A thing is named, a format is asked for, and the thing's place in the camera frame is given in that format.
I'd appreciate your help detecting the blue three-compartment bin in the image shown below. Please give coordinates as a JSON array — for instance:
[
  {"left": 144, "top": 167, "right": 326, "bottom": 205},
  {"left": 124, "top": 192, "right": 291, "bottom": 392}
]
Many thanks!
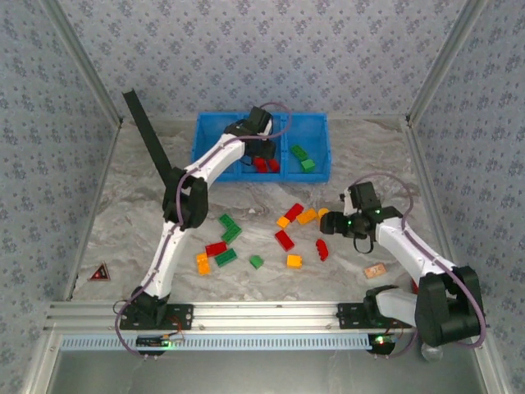
[{"left": 190, "top": 111, "right": 331, "bottom": 184}]

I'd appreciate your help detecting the small circuit board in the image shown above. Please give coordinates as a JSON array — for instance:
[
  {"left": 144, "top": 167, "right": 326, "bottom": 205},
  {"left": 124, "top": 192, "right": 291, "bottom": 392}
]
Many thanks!
[
  {"left": 136, "top": 334, "right": 185, "bottom": 350},
  {"left": 367, "top": 332, "right": 398, "bottom": 356}
]

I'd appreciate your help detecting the red black triangle sticker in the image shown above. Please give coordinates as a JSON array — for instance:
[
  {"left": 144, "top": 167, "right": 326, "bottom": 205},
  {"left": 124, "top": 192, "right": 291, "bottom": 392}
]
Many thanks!
[{"left": 88, "top": 261, "right": 112, "bottom": 282}]

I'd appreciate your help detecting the aluminium frame side rail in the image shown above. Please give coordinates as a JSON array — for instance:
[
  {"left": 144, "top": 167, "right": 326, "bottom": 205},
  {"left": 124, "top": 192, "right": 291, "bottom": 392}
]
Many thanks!
[{"left": 402, "top": 117, "right": 468, "bottom": 300}]

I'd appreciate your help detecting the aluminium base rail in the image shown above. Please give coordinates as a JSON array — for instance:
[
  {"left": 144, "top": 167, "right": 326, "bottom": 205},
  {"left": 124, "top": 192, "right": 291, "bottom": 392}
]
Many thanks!
[{"left": 44, "top": 300, "right": 491, "bottom": 332}]

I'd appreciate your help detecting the black cable duct bar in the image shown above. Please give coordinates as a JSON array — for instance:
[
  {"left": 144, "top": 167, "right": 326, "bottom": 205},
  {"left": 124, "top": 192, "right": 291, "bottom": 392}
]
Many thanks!
[{"left": 122, "top": 89, "right": 176, "bottom": 194}]

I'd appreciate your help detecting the slotted grey cable duct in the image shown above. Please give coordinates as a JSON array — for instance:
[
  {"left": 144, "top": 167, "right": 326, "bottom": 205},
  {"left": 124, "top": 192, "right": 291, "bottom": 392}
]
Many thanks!
[{"left": 60, "top": 332, "right": 372, "bottom": 351}]

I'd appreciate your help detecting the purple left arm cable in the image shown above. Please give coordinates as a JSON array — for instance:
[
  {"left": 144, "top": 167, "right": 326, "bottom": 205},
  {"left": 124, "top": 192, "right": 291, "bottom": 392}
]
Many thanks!
[{"left": 114, "top": 101, "right": 293, "bottom": 360}]

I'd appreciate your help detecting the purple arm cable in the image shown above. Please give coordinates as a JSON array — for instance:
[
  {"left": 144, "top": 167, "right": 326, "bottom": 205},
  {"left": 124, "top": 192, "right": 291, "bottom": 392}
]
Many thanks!
[
  {"left": 114, "top": 101, "right": 293, "bottom": 360},
  {"left": 354, "top": 171, "right": 489, "bottom": 359}
]

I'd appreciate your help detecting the aluminium frame post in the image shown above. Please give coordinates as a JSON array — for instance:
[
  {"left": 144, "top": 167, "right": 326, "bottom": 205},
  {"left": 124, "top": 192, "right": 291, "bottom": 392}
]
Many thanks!
[
  {"left": 404, "top": 0, "right": 493, "bottom": 126},
  {"left": 40, "top": 0, "right": 125, "bottom": 126}
]

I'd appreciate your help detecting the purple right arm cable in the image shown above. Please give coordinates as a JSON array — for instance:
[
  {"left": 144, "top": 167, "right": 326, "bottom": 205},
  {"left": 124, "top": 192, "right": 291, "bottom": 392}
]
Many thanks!
[{"left": 354, "top": 171, "right": 489, "bottom": 359}]

